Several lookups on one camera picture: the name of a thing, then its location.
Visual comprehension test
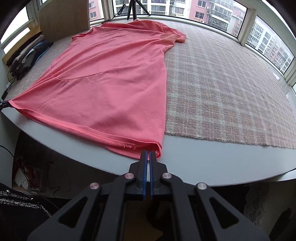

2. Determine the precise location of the black tripod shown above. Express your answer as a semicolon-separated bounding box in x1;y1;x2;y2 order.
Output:
127;0;151;21

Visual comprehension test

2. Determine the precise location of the white lace cloth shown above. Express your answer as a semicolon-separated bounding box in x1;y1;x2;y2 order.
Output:
245;185;293;230

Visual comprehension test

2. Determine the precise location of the pink plaid blanket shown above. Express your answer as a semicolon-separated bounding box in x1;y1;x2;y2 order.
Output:
17;19;296;150

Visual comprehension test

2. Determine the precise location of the light wooden board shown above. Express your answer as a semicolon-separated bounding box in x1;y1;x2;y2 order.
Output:
38;0;91;43

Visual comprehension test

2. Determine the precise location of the red and white clutter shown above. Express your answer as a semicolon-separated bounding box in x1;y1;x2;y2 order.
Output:
13;158;49;193

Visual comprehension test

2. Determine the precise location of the person's dark tweed clothing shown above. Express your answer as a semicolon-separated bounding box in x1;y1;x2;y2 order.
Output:
0;183;52;241

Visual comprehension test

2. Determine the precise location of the black cable with remote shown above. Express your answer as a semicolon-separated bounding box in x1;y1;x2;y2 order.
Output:
113;0;130;16

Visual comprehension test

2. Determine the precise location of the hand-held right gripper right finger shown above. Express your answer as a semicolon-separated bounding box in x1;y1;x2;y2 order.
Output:
150;151;270;241

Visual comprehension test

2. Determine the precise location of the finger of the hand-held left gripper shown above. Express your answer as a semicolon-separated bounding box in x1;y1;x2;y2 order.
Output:
0;99;11;112

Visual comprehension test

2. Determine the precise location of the stack of folded clothes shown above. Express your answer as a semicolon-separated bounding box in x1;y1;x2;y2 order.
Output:
6;32;54;80

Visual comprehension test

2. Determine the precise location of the pink t-shirt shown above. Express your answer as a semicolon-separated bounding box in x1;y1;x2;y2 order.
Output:
9;20;187;160

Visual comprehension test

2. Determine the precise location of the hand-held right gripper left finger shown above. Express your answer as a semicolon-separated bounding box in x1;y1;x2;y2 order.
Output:
28;150;148;241

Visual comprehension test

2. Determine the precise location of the power adapter with cable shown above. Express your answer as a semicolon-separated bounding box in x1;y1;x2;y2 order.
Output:
1;70;15;100

